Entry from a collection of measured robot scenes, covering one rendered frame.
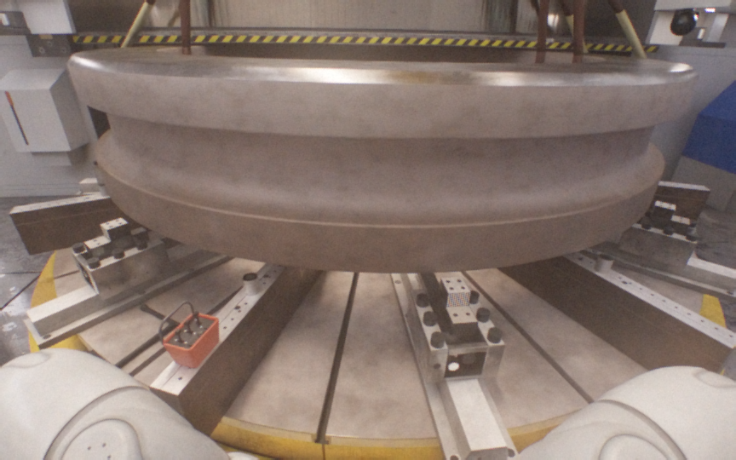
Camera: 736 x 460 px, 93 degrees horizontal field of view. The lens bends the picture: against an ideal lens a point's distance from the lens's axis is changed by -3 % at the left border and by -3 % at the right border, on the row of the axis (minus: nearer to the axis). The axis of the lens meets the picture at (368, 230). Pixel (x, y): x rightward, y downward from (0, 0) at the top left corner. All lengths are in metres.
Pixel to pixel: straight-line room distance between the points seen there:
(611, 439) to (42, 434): 0.55
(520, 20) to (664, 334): 3.86
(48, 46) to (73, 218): 2.24
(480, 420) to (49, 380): 1.55
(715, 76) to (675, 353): 5.23
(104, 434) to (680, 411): 0.57
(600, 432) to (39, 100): 5.35
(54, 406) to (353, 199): 1.44
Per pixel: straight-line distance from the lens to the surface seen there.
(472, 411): 1.82
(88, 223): 3.78
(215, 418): 1.97
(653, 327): 2.47
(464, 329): 1.78
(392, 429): 1.89
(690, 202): 4.66
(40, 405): 0.54
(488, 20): 5.07
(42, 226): 3.83
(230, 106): 1.70
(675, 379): 0.58
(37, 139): 5.54
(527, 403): 2.13
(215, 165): 2.04
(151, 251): 2.71
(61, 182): 6.12
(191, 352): 1.64
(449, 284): 1.82
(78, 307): 2.81
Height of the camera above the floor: 1.90
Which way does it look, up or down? 28 degrees down
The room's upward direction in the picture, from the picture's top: 1 degrees clockwise
